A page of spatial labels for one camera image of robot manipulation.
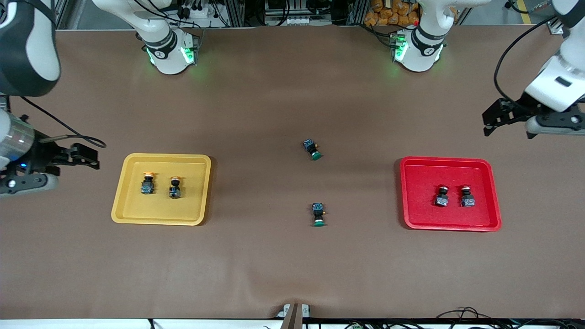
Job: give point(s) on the white power strip with plugs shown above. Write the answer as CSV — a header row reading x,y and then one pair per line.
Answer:
x,y
196,11

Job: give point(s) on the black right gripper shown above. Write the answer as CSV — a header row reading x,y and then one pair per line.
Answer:
x,y
44,155

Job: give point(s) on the yellow plastic tray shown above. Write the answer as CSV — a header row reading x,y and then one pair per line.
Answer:
x,y
160,210

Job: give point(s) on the green cap push button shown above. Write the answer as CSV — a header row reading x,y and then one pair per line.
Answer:
x,y
311,147
318,212

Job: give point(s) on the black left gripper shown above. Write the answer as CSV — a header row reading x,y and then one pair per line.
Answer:
x,y
515,109

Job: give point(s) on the aluminium frame profile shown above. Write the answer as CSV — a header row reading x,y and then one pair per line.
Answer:
x,y
556,26

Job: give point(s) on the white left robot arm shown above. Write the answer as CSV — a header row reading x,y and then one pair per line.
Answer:
x,y
418,57

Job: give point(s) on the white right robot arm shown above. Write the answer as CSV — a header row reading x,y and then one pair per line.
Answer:
x,y
169,59

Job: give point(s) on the brown table mat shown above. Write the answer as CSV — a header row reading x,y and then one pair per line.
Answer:
x,y
292,265

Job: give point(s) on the grey metal edge bracket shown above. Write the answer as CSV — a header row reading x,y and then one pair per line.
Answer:
x,y
295,315

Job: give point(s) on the pile of orange objects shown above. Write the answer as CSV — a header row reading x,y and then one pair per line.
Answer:
x,y
393,13

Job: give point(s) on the yellow cap push button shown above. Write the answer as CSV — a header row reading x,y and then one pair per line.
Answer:
x,y
146,185
174,189

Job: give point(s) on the red cap push button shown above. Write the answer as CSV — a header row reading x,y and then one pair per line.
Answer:
x,y
467,198
441,198

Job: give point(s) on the red plastic tray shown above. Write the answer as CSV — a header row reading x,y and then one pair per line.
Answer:
x,y
450,173

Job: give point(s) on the long white power strip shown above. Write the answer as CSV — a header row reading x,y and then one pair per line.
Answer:
x,y
297,20

